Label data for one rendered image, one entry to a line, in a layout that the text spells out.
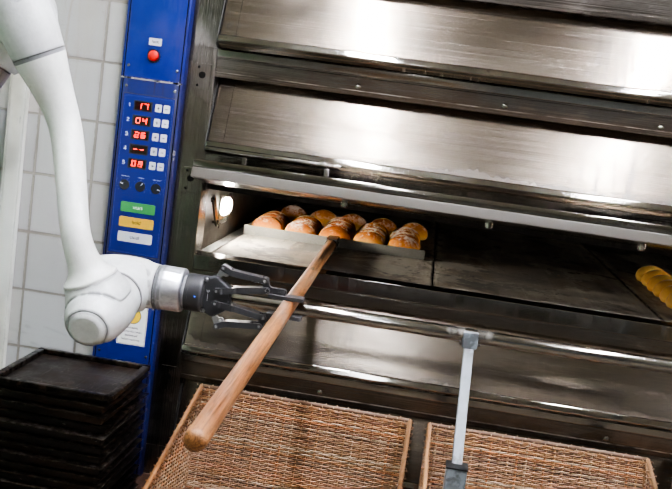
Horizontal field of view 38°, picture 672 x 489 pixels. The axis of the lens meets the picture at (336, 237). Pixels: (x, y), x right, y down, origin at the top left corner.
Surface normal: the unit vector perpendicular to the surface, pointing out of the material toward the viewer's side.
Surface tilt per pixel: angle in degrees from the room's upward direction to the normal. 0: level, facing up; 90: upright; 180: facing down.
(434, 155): 70
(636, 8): 90
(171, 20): 90
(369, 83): 90
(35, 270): 90
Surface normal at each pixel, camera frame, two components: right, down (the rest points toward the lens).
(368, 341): -0.06, -0.22
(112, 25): -0.11, 0.12
